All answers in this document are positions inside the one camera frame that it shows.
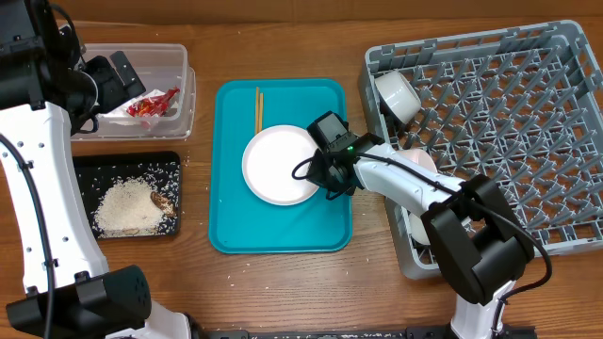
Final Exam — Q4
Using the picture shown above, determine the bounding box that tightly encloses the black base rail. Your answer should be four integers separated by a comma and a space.
202, 324, 538, 339

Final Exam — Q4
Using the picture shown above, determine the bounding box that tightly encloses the brown food scrap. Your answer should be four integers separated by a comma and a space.
150, 191, 177, 218

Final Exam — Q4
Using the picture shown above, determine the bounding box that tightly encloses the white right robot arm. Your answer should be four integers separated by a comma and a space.
303, 112, 536, 338

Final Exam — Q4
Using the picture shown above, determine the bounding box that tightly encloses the red snack wrapper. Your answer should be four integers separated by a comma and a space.
126, 88, 180, 117

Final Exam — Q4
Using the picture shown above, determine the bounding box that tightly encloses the pink bowl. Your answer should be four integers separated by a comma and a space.
399, 149, 438, 173

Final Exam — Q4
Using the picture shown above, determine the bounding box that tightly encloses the white rice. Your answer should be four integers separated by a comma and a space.
98, 181, 164, 230

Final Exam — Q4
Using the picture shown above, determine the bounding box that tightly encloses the clear plastic bin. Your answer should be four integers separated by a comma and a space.
72, 43, 196, 141

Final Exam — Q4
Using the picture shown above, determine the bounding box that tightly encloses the grey dishwasher rack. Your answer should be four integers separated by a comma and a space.
358, 20, 602, 255

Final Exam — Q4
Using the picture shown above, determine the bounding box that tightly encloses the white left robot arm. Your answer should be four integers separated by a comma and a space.
1, 0, 203, 338

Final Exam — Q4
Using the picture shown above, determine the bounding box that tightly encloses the large white plate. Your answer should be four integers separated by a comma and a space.
242, 125, 318, 206

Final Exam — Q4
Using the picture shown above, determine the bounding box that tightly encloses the black tray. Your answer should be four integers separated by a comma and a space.
73, 151, 182, 240

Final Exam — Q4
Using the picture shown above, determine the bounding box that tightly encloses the white napkin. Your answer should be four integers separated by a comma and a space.
99, 89, 165, 125

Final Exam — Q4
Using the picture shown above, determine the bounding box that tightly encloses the teal plastic tray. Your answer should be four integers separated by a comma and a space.
208, 78, 352, 254

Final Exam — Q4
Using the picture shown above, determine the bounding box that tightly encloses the white plastic cup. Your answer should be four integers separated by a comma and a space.
408, 214, 430, 246

